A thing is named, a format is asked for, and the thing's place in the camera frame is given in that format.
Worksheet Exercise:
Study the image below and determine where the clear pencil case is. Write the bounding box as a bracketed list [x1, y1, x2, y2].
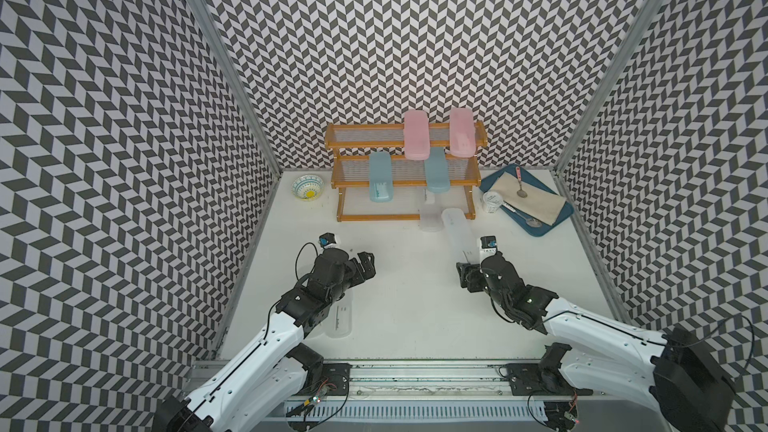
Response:
[441, 208, 480, 265]
[307, 318, 329, 339]
[325, 290, 353, 339]
[419, 189, 443, 233]

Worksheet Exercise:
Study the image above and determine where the teal pencil case with label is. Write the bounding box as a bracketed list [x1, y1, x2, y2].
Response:
[368, 151, 394, 203]

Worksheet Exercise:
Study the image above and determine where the teal pencil case plain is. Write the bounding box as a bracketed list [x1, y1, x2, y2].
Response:
[424, 147, 451, 194]

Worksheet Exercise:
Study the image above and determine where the pink pencil case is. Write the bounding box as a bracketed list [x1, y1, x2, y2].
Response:
[449, 108, 477, 158]
[403, 110, 430, 161]

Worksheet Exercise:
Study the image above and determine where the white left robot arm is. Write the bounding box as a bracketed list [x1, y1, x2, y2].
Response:
[151, 244, 376, 431]

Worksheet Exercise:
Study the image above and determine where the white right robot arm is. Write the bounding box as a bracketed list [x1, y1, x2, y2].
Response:
[456, 252, 737, 431]

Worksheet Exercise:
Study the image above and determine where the wooden three-tier shelf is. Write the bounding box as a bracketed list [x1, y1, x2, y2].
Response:
[325, 121, 488, 222]

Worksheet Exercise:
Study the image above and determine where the patterned ceramic bowl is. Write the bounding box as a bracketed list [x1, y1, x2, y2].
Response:
[291, 174, 325, 201]

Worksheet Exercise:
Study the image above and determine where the beige cloth napkin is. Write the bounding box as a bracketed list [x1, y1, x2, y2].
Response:
[490, 173, 566, 226]

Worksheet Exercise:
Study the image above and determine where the teal plastic tray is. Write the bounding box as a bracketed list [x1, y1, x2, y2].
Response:
[479, 164, 575, 237]

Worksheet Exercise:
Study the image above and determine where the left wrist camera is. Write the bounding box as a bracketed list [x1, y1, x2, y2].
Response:
[318, 232, 338, 250]

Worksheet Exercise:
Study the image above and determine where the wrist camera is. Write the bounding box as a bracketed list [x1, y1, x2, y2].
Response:
[318, 232, 338, 250]
[478, 236, 498, 262]

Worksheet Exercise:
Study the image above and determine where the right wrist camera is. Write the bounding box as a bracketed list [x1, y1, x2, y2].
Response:
[478, 236, 498, 262]

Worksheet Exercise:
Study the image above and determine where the large white-handled spoon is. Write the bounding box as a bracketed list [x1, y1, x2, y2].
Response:
[503, 203, 543, 228]

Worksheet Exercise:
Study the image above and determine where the small pink-handled spoon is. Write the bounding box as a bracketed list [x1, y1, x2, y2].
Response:
[515, 167, 528, 198]

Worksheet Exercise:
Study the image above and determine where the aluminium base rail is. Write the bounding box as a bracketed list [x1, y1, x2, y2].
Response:
[307, 360, 672, 431]

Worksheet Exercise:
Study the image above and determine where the aluminium corner post right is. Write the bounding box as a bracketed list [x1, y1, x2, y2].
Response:
[554, 0, 665, 174]

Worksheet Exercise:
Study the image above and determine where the aluminium corner post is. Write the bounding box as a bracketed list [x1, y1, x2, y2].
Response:
[186, 0, 282, 176]
[554, 0, 665, 174]

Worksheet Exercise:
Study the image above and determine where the aluminium corner post left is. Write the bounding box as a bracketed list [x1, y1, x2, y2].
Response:
[186, 0, 282, 176]

